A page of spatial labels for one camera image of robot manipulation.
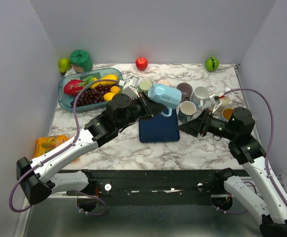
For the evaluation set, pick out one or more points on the pink dragon fruit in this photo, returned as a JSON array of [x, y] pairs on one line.
[[75, 86]]

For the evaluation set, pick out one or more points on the red apple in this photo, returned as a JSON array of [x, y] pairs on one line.
[[141, 63]]

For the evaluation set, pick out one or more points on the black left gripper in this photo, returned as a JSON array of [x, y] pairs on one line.
[[150, 108]]

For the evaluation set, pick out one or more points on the grey blue faceted mug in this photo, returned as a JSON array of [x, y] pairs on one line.
[[187, 109]]

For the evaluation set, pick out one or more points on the yellow lemon front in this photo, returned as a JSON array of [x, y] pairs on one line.
[[108, 96]]

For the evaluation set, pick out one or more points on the green mug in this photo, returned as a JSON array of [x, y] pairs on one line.
[[144, 86]]

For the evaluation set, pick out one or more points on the green lime ball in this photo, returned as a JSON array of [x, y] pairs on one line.
[[212, 64]]

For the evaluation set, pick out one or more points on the dark blue tray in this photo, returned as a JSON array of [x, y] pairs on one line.
[[159, 129]]

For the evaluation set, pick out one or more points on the yellow mango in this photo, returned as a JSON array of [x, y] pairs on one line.
[[109, 80]]

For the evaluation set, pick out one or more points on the cream soap pump bottle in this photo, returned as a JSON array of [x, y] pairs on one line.
[[225, 101]]

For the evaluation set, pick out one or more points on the pink mug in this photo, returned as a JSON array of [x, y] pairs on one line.
[[164, 82]]

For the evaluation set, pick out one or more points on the yellow green fruit in basket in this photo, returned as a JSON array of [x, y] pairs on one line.
[[95, 83]]

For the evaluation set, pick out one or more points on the purple mug black handle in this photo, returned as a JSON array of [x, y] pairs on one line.
[[186, 91]]

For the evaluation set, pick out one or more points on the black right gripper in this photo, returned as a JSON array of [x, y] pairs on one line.
[[201, 125]]

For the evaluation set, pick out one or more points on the orange snack bag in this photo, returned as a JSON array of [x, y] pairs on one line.
[[44, 145]]

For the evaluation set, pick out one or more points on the white light blue mug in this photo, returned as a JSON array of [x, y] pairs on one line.
[[200, 97]]

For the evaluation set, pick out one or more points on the light blue faceted mug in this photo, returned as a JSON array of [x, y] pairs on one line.
[[166, 95]]

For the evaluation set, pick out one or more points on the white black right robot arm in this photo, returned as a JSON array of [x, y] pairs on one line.
[[269, 207]]

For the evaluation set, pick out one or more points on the yellow lemon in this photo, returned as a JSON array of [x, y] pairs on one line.
[[108, 96], [115, 89]]

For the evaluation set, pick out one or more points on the dark red grapes bunch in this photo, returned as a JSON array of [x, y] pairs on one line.
[[93, 96]]

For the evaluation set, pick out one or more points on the teal plastic fruit basket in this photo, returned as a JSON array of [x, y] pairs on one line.
[[66, 102]]

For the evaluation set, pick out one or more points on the green wrapped roll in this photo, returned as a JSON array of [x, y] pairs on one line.
[[81, 61]]

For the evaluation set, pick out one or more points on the green pear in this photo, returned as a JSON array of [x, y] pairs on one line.
[[64, 64]]

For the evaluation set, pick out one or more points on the yellow lemon back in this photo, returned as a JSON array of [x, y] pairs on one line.
[[115, 89]]

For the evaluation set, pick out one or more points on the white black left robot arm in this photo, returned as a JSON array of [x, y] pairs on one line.
[[35, 176]]

